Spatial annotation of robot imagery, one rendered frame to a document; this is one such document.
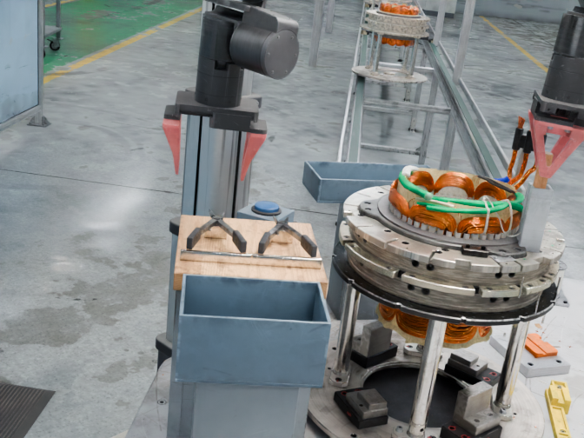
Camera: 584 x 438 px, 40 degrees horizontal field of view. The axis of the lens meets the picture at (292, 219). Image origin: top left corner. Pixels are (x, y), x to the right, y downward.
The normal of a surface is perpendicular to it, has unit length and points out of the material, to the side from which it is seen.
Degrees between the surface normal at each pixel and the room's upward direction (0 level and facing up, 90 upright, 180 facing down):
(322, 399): 0
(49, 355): 0
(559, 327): 0
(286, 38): 93
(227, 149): 90
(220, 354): 90
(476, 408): 90
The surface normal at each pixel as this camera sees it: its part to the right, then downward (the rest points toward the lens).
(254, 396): 0.09, 0.36
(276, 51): 0.72, 0.36
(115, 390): 0.11, -0.93
